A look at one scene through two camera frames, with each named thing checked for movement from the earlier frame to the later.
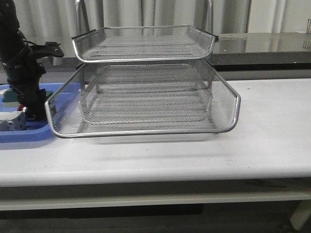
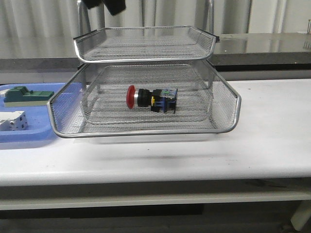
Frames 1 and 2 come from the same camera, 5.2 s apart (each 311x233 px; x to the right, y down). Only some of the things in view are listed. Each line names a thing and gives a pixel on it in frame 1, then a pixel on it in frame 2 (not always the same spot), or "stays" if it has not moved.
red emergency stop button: x=22 y=108 → x=158 y=100
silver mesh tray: x=97 y=99 stays
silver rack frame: x=143 y=81 stays
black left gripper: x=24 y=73 → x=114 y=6
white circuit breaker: x=15 y=121 stays
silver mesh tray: x=143 y=43 stays
